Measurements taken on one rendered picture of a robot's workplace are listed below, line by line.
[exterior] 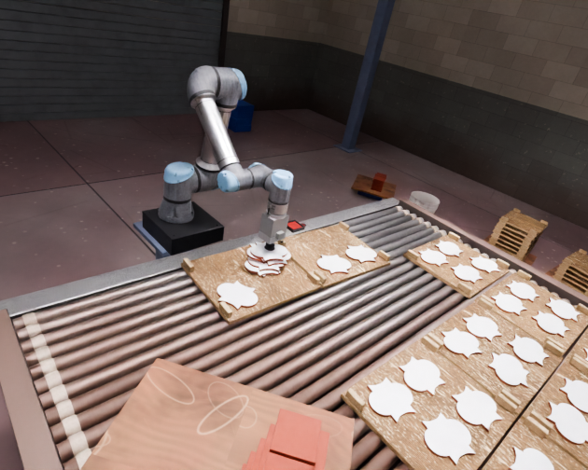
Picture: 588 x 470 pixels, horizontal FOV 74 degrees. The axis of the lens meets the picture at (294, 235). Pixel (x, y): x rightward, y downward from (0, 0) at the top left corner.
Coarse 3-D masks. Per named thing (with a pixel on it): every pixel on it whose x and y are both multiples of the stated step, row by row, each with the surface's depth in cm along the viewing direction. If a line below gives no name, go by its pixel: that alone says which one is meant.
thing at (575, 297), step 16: (416, 208) 229; (432, 224) 223; (448, 224) 218; (464, 240) 211; (480, 240) 209; (496, 256) 200; (512, 256) 199; (528, 272) 190; (560, 288) 181; (576, 304) 178
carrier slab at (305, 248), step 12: (324, 228) 190; (336, 228) 192; (288, 240) 175; (300, 240) 177; (312, 240) 179; (324, 240) 181; (336, 240) 183; (348, 240) 185; (360, 240) 187; (300, 252) 168; (312, 252) 170; (324, 252) 172; (336, 252) 174; (300, 264) 161; (312, 264) 162; (360, 264) 169; (372, 264) 171; (384, 264) 173; (336, 276) 158; (348, 276) 160; (324, 288) 152
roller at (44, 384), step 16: (400, 240) 198; (416, 240) 206; (192, 320) 126; (208, 320) 128; (160, 336) 118; (176, 336) 121; (112, 352) 110; (128, 352) 111; (64, 368) 103; (80, 368) 104; (96, 368) 106; (48, 384) 99
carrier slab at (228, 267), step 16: (208, 256) 153; (224, 256) 155; (240, 256) 157; (192, 272) 143; (208, 272) 145; (224, 272) 147; (240, 272) 149; (288, 272) 154; (304, 272) 156; (208, 288) 138; (256, 288) 142; (272, 288) 144; (288, 288) 146; (304, 288) 148; (256, 304) 135; (272, 304) 137; (240, 320) 129
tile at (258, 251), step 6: (258, 246) 155; (276, 246) 157; (282, 246) 158; (252, 252) 151; (258, 252) 151; (264, 252) 152; (270, 252) 153; (276, 252) 154; (282, 252) 154; (264, 258) 148; (270, 258) 149; (276, 258) 150; (282, 258) 151
